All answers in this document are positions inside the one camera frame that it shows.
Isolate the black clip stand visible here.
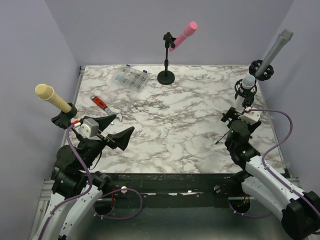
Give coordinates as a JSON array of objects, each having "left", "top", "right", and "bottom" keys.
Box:
[{"left": 51, "top": 102, "right": 78, "bottom": 130}]

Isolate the red handled adjustable wrench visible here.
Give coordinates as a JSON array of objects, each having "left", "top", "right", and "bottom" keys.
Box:
[{"left": 90, "top": 95, "right": 123, "bottom": 122}]

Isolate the white grey-head microphone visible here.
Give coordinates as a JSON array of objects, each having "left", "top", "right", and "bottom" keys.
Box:
[{"left": 234, "top": 75, "right": 257, "bottom": 112}]

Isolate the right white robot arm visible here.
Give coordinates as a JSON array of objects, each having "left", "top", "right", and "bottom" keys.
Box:
[{"left": 221, "top": 107, "right": 320, "bottom": 240}]

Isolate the black tripod shock mount stand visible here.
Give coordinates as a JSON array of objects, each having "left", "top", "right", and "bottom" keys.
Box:
[{"left": 221, "top": 79, "right": 262, "bottom": 134}]

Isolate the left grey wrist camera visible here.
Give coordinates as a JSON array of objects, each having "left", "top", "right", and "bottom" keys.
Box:
[{"left": 78, "top": 118, "right": 99, "bottom": 139}]

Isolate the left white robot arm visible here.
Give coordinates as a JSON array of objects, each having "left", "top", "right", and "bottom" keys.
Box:
[{"left": 33, "top": 112, "right": 135, "bottom": 240}]

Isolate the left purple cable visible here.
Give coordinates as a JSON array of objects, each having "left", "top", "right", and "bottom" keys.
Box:
[{"left": 44, "top": 121, "right": 144, "bottom": 232}]

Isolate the black round base stand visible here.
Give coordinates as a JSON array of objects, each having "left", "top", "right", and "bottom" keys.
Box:
[{"left": 157, "top": 32, "right": 176, "bottom": 85}]

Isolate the clear plastic screw box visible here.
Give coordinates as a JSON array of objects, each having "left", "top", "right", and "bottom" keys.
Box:
[{"left": 111, "top": 64, "right": 151, "bottom": 93}]

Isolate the grey slim microphone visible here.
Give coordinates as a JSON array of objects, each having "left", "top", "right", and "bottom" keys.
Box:
[{"left": 255, "top": 28, "right": 294, "bottom": 78}]

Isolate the pink microphone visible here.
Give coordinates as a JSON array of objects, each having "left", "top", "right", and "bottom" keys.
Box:
[{"left": 168, "top": 21, "right": 198, "bottom": 52}]

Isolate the beige microphone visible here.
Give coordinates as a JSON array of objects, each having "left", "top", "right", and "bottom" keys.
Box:
[{"left": 35, "top": 83, "right": 72, "bottom": 114}]

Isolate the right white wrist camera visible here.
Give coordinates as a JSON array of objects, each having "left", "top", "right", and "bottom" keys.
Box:
[{"left": 238, "top": 111, "right": 262, "bottom": 125}]

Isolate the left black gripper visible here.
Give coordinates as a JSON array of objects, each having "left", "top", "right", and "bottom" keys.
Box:
[{"left": 80, "top": 114, "right": 135, "bottom": 171}]

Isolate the black shock mount desk stand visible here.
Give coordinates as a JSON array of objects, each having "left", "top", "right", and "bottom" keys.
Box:
[{"left": 248, "top": 59, "right": 275, "bottom": 82}]

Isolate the black front mounting rail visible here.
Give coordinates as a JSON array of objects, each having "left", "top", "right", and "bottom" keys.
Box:
[{"left": 91, "top": 171, "right": 252, "bottom": 214}]

